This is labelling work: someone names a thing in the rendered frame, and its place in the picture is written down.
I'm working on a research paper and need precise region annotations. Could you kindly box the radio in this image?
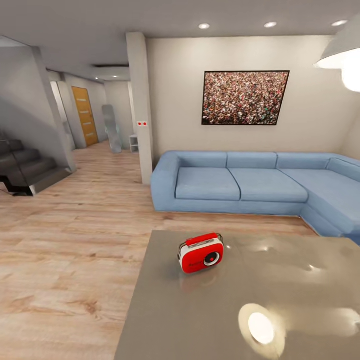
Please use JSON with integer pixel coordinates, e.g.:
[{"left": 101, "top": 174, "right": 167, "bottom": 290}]
[{"left": 177, "top": 232, "right": 224, "bottom": 274}]

